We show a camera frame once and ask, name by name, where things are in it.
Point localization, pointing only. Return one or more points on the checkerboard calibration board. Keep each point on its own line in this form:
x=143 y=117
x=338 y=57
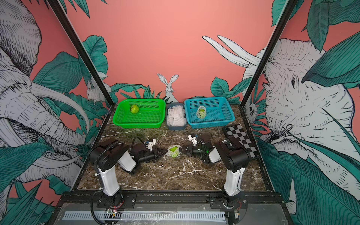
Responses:
x=241 y=135

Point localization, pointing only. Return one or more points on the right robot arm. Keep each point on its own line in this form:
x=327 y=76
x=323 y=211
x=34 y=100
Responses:
x=234 y=157

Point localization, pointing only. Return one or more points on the green plastic basket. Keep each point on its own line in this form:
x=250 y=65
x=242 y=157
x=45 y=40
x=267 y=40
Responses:
x=151 y=114

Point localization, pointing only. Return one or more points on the black frame post right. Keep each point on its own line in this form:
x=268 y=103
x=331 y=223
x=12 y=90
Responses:
x=285 y=15

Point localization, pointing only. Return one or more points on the black front frame rail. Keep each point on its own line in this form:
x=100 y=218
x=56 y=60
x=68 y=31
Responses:
x=129 y=199

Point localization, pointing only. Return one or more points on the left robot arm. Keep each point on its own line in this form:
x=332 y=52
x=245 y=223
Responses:
x=106 y=155

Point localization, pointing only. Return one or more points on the white slotted cable duct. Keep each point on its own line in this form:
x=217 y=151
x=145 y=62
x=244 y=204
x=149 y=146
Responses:
x=211 y=216

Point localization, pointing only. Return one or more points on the white foam net sleeve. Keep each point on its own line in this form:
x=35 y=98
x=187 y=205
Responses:
x=167 y=154
x=201 y=107

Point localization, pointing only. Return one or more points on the custard apple green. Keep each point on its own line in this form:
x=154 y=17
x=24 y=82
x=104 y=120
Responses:
x=174 y=152
x=134 y=109

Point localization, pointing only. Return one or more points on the custard apple with dark spots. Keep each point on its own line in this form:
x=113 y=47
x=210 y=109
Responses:
x=201 y=113

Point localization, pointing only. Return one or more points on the grey bin of foam nets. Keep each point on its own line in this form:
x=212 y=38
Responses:
x=175 y=116

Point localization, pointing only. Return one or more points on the teal plastic basket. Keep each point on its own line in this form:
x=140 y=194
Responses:
x=218 y=112

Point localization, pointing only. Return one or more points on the black frame post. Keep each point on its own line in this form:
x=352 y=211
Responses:
x=285 y=15
x=69 y=29

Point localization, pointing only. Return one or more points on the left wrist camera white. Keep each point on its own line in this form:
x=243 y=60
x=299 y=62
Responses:
x=150 y=144

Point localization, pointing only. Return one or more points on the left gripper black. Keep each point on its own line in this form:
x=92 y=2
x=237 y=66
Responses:
x=155 y=152

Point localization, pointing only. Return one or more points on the black frame post left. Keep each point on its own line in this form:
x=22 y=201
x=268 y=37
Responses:
x=69 y=29

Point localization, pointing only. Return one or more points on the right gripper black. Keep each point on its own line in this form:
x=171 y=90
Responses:
x=192 y=148

